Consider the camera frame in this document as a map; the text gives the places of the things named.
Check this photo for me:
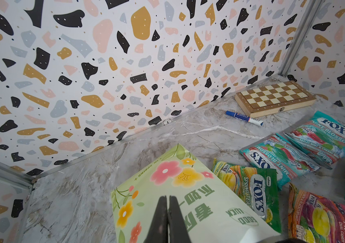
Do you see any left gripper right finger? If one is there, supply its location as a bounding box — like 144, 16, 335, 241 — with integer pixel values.
167, 196, 191, 243

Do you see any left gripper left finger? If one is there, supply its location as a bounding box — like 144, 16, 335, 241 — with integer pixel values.
144, 196, 168, 243

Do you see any white floral paper bag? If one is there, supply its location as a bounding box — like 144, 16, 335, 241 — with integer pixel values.
111, 144, 279, 243

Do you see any mint blossom candy bag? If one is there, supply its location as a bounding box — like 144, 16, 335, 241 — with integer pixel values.
240, 134, 321, 190
284, 111, 345, 169

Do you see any orange fruits candy bag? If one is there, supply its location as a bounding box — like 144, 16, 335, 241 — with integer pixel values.
288, 184, 345, 243

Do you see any blue white marker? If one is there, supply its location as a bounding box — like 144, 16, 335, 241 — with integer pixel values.
226, 111, 264, 126

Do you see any wooden chessboard box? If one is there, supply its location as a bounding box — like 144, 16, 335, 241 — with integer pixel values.
235, 81, 316, 118

